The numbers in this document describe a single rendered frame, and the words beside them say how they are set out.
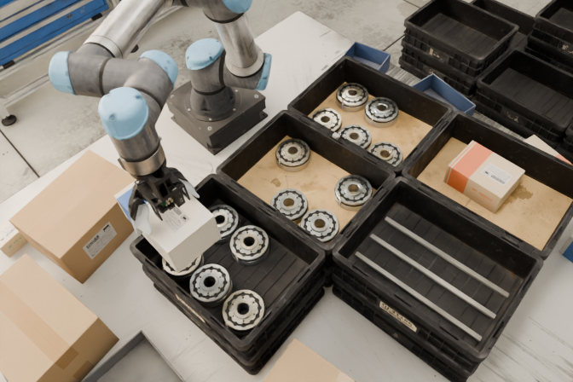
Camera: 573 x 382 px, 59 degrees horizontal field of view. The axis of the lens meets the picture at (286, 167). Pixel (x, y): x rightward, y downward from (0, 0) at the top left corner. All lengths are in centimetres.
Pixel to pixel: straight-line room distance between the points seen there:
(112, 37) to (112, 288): 78
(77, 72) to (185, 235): 37
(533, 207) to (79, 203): 125
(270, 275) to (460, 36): 159
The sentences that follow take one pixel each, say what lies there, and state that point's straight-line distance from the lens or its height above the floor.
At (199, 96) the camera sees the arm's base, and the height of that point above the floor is 88.
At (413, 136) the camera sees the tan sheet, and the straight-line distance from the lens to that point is 160.
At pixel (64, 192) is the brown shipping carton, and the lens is 160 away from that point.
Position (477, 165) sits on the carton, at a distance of 147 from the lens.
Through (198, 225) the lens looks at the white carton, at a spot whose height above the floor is 114.
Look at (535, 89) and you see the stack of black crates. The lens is 254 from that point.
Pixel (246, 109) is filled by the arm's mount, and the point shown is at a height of 80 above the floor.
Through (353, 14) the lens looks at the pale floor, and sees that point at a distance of 344.
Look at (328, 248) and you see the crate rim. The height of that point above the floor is 93.
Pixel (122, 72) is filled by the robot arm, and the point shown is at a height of 144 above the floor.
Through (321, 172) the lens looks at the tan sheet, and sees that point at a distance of 149.
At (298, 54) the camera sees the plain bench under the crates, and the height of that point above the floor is 70.
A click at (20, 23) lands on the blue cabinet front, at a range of 305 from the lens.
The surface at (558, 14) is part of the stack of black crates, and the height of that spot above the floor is 49.
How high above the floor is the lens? 203
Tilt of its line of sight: 52 degrees down
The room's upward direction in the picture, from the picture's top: 6 degrees counter-clockwise
